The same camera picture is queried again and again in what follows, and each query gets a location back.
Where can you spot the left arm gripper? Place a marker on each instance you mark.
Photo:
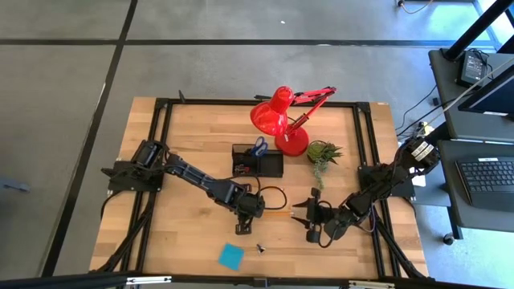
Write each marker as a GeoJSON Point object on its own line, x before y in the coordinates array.
{"type": "Point", "coordinates": [247, 202]}

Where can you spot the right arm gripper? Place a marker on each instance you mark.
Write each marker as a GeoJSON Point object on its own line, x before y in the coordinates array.
{"type": "Point", "coordinates": [321, 214]}

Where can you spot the orange pencil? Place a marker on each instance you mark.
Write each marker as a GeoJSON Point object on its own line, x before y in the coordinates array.
{"type": "Point", "coordinates": [279, 213]}

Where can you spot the black binder clip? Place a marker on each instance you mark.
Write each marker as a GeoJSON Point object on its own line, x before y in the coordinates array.
{"type": "Point", "coordinates": [260, 249]}

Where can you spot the blue sticky note pad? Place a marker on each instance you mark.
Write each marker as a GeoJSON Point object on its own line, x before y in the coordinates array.
{"type": "Point", "coordinates": [231, 257]}

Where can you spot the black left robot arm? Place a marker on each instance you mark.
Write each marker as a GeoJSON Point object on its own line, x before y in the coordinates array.
{"type": "Point", "coordinates": [192, 174]}

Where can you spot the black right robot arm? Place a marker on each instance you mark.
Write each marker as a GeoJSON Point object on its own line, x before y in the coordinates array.
{"type": "Point", "coordinates": [373, 188]}

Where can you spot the black mesh desk organizer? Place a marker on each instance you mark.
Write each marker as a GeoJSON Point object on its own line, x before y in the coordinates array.
{"type": "Point", "coordinates": [269, 165]}

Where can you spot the green succulent in pot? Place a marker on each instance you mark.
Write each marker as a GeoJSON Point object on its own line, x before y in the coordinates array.
{"type": "Point", "coordinates": [319, 152]}

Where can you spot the black beam with silver brackets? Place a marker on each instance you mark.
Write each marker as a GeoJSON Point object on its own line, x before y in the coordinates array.
{"type": "Point", "coordinates": [209, 280]}

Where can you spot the red desk lamp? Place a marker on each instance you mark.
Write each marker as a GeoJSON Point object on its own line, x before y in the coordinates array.
{"type": "Point", "coordinates": [273, 116]}

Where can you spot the white paper sheet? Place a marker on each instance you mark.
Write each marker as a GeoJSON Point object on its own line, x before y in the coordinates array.
{"type": "Point", "coordinates": [420, 181]}

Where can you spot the black caster wheel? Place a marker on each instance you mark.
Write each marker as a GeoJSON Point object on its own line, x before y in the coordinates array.
{"type": "Point", "coordinates": [448, 240]}

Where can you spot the yellow power plug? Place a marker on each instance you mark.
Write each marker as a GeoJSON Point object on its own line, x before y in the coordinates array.
{"type": "Point", "coordinates": [425, 128]}

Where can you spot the black diagonal desk strut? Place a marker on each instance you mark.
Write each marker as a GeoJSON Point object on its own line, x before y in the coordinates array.
{"type": "Point", "coordinates": [439, 130]}

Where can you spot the small black plug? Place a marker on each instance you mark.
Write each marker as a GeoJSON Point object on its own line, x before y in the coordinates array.
{"type": "Point", "coordinates": [435, 101]}

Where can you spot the black computer keyboard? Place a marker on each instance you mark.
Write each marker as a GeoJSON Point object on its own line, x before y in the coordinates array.
{"type": "Point", "coordinates": [488, 176]}

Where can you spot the grey desk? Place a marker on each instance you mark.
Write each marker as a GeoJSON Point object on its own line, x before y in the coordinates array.
{"type": "Point", "coordinates": [494, 218]}
{"type": "Point", "coordinates": [445, 76]}

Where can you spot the black computer monitor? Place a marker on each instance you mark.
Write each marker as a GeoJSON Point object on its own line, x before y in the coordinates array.
{"type": "Point", "coordinates": [492, 98]}

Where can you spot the black power adapter box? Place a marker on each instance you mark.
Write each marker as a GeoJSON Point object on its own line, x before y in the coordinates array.
{"type": "Point", "coordinates": [471, 68]}

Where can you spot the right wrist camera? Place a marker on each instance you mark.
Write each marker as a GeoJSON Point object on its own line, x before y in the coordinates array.
{"type": "Point", "coordinates": [314, 234]}

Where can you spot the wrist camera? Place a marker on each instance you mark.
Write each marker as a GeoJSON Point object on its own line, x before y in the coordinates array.
{"type": "Point", "coordinates": [243, 229]}
{"type": "Point", "coordinates": [314, 234]}

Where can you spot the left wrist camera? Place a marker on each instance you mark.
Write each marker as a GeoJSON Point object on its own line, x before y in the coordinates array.
{"type": "Point", "coordinates": [243, 229]}

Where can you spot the black aluminium table frame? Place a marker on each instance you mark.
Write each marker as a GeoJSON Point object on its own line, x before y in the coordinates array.
{"type": "Point", "coordinates": [225, 102]}

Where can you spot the black diagonal post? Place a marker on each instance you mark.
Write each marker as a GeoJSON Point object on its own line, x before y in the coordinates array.
{"type": "Point", "coordinates": [478, 29]}

